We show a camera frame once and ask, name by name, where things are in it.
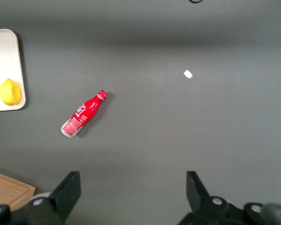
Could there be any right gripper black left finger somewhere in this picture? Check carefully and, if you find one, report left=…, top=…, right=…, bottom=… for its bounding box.
left=25, top=171, right=82, bottom=225

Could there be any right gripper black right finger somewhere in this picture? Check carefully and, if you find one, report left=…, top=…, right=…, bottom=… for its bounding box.
left=177, top=171, right=249, bottom=225

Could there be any beige plastic tray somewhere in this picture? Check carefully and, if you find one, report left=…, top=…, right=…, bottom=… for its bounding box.
left=0, top=29, right=27, bottom=113

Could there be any wooden drawer cabinet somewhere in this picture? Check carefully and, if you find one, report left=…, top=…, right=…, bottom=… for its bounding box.
left=0, top=169, right=37, bottom=212

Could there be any red cola bottle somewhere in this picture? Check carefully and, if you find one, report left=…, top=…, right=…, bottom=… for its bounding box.
left=60, top=90, right=108, bottom=139

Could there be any yellow lemon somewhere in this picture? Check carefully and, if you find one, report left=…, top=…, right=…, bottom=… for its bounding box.
left=0, top=78, right=22, bottom=106

